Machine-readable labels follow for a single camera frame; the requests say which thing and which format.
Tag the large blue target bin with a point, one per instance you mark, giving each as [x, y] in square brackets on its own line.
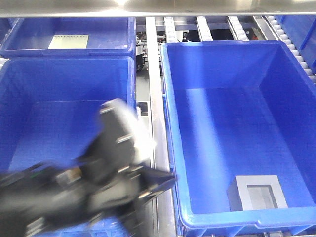
[239, 108]

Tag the gray hollow square base block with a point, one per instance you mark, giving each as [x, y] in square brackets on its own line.
[255, 192]

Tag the pale paper sheet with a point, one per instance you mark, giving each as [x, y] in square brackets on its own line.
[69, 42]

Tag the robot arm gray black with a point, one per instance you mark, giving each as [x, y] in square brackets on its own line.
[32, 199]

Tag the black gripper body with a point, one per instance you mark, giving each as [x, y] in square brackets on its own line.
[112, 178]

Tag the blue bin left front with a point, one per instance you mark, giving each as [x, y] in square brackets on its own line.
[49, 105]

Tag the blue bin with paper sheet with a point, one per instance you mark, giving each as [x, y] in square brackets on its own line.
[107, 36]

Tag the distant steel shelving rack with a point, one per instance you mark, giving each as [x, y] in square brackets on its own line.
[158, 22]

